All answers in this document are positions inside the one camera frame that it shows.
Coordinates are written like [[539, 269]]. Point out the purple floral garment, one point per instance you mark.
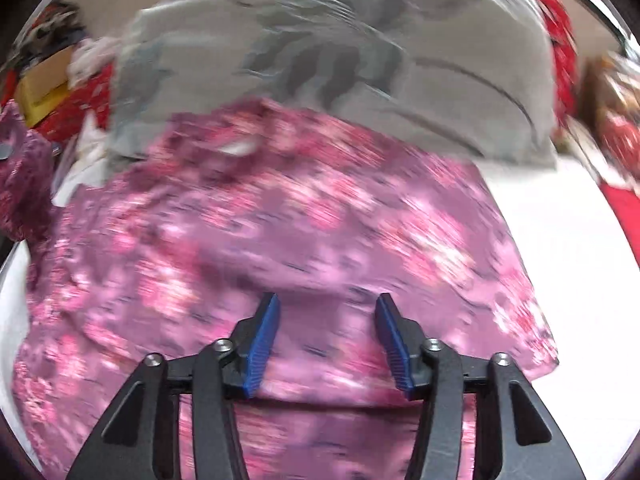
[[300, 210]]

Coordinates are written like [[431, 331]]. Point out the white quilted bedspread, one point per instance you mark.
[[555, 230]]

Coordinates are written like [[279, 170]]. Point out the dark patterned cloth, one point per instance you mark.
[[45, 30]]

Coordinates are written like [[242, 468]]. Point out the red patterned cloth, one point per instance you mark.
[[620, 130]]

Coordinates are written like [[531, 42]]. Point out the grey floral print pillow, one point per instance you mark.
[[400, 60]]

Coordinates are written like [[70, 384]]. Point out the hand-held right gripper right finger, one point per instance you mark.
[[392, 345]]

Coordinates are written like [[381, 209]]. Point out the white crumpled cloth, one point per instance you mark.
[[92, 60]]

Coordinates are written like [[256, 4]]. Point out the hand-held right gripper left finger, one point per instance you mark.
[[261, 345]]

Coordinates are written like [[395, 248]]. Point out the yellow box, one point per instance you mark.
[[42, 102]]

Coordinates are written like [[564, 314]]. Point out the cardboard box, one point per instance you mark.
[[47, 67]]

